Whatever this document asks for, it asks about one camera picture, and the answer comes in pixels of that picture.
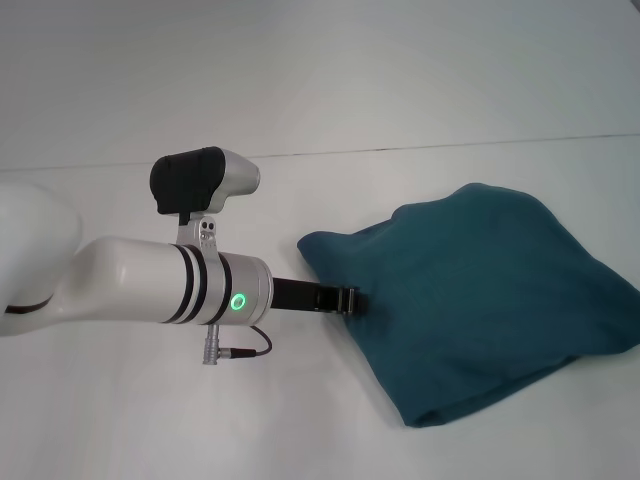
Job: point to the teal t-shirt with pink print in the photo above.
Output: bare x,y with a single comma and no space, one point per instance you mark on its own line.
475,300

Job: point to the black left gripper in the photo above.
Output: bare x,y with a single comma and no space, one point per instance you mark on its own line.
300,294

